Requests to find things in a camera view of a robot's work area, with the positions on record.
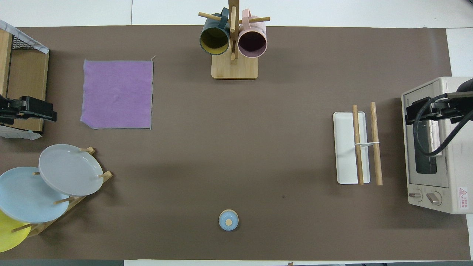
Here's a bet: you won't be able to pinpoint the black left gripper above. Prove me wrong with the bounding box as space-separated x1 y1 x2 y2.
0 95 57 125

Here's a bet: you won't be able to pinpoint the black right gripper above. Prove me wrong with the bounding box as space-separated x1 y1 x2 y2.
405 92 473 126

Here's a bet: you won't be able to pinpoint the purple and grey towel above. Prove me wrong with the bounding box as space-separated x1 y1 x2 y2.
81 55 156 130

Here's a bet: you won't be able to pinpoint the white towel rack wooden bars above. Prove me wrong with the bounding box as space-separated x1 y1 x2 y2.
333 102 383 186

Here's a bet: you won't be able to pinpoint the wooden plate rack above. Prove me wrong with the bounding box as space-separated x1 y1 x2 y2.
11 147 113 238

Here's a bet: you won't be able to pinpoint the wooden shelf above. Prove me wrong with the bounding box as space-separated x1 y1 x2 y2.
0 29 50 134

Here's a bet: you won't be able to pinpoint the beige toaster oven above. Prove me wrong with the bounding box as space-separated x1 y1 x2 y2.
401 76 473 214

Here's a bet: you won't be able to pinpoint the grey plate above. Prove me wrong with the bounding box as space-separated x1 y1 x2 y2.
38 144 104 197

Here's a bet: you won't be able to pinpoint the light blue plate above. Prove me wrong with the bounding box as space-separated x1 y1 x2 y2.
0 167 70 224

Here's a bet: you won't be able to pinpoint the yellow plate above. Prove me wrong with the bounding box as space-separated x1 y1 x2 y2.
0 209 32 253

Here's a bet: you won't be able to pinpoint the pink mug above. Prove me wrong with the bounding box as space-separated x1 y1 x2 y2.
238 9 268 58

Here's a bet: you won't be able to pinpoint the brown table mat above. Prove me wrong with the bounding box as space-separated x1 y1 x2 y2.
0 25 472 261

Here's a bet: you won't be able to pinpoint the wooden mug tree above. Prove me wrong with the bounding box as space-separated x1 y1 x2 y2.
198 0 270 80

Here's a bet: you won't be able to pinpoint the dark teal mug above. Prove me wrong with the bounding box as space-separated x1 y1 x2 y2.
200 7 231 56

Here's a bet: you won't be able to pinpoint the blue call bell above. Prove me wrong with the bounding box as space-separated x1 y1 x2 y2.
219 209 239 232

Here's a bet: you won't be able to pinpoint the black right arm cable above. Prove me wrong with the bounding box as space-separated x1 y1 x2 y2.
413 93 473 157

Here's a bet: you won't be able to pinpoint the black wire mesh basket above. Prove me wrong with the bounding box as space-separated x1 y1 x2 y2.
7 34 31 51

